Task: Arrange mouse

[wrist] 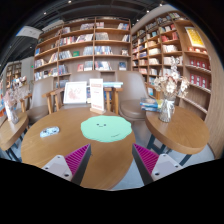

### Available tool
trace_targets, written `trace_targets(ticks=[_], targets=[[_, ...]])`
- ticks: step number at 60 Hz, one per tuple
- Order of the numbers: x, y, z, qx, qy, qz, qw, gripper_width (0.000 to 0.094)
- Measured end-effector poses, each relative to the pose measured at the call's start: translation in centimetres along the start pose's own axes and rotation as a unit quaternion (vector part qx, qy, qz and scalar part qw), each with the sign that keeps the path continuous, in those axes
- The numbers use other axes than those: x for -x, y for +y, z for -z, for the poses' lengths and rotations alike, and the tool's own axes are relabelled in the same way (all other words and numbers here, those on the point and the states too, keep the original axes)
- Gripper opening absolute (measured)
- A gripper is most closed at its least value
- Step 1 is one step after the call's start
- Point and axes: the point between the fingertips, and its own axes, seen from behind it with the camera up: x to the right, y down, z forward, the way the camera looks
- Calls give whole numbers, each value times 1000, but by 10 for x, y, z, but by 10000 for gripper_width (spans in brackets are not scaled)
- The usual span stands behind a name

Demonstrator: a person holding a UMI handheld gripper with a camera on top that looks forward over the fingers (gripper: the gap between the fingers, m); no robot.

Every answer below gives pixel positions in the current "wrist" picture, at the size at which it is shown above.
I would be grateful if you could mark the brown padded left chair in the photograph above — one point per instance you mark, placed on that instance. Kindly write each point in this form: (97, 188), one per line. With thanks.
(39, 105)

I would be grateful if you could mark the wooden armchair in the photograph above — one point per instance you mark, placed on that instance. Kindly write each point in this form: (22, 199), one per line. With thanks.
(54, 99)

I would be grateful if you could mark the white computer mouse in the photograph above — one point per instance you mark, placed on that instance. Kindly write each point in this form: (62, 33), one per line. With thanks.
(49, 131)

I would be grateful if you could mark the round wooden left table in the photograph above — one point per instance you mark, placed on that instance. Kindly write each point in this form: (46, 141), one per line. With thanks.
(10, 132)

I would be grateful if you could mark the round wooden centre table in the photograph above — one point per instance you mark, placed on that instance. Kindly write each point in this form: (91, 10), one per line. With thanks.
(108, 163)

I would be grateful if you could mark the glass vase with dried flowers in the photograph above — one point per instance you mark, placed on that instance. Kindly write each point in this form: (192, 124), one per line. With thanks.
(172, 85)

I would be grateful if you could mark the white standing sign card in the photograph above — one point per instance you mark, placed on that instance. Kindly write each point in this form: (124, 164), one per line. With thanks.
(97, 96)

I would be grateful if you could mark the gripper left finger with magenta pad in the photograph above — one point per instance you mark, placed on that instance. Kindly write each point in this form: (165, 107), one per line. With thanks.
(72, 166)

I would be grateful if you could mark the framed white picture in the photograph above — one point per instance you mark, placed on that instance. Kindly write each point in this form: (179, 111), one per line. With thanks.
(75, 92)

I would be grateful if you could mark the centre wooden bookshelf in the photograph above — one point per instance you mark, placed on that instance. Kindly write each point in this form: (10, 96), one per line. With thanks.
(86, 44)

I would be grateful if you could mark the round wooden table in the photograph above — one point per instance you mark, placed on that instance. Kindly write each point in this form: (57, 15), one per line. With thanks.
(186, 132)
(108, 163)
(10, 132)

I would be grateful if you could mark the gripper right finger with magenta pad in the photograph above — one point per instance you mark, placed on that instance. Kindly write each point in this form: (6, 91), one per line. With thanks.
(152, 166)

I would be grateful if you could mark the round wooden right table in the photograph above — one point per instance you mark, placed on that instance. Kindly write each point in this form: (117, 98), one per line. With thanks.
(186, 132)

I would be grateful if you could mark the wooden stool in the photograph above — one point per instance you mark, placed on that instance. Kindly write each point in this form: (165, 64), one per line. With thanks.
(112, 98)

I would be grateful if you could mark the green smiley mouse pad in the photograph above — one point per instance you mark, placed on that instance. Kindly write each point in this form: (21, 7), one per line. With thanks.
(106, 128)

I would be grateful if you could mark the yellow poster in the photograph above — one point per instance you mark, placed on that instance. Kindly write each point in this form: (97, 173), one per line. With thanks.
(195, 38)

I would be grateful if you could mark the wooden bookshelf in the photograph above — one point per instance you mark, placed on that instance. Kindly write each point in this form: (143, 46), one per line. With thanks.
(86, 44)
(155, 41)

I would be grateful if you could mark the right wooden bookshelf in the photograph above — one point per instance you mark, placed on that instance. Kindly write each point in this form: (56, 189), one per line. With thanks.
(155, 41)

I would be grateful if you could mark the stack of books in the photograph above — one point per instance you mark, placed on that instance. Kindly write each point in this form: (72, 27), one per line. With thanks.
(151, 104)

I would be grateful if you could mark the brown padded chair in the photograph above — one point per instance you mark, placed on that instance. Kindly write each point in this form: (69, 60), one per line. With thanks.
(39, 105)
(129, 98)

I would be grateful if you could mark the left vase with pink flowers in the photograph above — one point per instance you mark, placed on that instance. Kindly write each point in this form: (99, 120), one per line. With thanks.
(17, 92)

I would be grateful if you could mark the brown padded right chair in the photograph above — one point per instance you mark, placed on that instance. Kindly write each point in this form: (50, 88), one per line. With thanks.
(129, 98)

